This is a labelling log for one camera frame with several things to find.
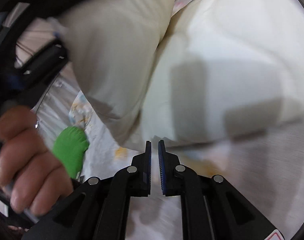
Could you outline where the cream quilted jacket tan trim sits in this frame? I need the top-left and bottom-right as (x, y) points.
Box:
(59, 0), (304, 149)

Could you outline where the person left hand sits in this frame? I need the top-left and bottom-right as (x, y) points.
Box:
(0, 106), (73, 216)

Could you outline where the grey floral fleece blanket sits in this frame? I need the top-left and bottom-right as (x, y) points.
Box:
(14, 0), (304, 240)

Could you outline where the green plush item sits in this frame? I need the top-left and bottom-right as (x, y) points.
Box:
(52, 126), (90, 179)

